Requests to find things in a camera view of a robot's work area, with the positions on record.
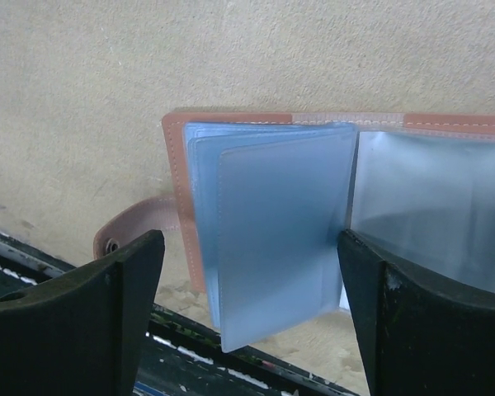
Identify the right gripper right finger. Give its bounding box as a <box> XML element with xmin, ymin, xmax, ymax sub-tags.
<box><xmin>337</xmin><ymin>230</ymin><xmax>495</xmax><ymax>395</ymax></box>

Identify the pink leather card holder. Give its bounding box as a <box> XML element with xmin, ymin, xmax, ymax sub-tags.
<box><xmin>93</xmin><ymin>112</ymin><xmax>495</xmax><ymax>352</ymax></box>

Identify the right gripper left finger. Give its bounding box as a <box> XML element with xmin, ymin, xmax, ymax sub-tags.
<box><xmin>0</xmin><ymin>230</ymin><xmax>165</xmax><ymax>395</ymax></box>

